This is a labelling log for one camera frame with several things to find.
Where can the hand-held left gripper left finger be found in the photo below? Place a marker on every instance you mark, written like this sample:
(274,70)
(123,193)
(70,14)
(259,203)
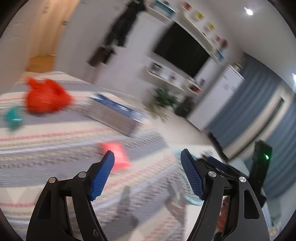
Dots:
(103,176)

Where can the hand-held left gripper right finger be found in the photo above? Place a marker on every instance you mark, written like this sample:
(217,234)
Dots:
(192,178)

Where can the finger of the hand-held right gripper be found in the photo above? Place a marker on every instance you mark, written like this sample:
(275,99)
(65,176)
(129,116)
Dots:
(218,164)

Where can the pink red small block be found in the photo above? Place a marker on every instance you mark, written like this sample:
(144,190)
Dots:
(116,155)

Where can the long blue white carton box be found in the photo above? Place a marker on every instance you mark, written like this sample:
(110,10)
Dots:
(115,113)

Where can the red plush toy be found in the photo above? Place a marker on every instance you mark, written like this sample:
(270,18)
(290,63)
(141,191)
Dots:
(46,97)

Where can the teal small toy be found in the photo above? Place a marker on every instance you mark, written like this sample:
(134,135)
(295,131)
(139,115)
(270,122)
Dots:
(13,117)

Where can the blue and cream curtains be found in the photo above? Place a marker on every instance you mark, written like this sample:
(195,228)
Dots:
(254,111)

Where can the striped patterned sofa blanket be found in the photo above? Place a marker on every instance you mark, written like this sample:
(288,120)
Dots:
(57,150)

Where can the green potted plant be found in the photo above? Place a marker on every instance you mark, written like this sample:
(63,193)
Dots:
(164,99)

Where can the ceiling light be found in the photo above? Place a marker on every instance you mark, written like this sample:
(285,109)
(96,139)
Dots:
(248,11)
(294,77)

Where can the framed butterfly picture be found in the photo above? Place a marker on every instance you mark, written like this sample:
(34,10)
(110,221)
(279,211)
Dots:
(156,68)

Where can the brown hanging bag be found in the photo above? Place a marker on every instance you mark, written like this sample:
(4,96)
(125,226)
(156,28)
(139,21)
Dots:
(100,56)

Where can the round red fan ornament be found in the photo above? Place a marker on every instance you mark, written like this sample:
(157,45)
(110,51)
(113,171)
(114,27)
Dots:
(224,43)

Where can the black flat screen television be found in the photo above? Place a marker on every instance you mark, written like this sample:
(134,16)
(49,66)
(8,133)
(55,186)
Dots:
(182,48)

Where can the black hanging jacket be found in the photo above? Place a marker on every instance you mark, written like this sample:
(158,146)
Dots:
(126,23)

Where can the white red-lined wall box shelf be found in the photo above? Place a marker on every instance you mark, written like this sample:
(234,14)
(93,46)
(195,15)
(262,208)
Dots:
(193,87)

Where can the low curved white wall shelf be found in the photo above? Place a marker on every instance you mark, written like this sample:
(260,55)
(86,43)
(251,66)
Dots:
(165,80)

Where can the small blue-lined wall box shelf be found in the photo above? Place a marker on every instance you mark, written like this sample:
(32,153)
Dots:
(220,55)

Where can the pink wall cube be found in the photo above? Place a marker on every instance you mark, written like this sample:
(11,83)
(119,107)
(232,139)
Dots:
(186,5)
(217,38)

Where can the yellow wall cube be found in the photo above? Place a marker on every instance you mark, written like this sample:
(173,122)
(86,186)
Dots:
(199,15)
(211,26)

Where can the white blue-lined wall box shelf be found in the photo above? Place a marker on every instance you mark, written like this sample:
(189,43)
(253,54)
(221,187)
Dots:
(164,7)

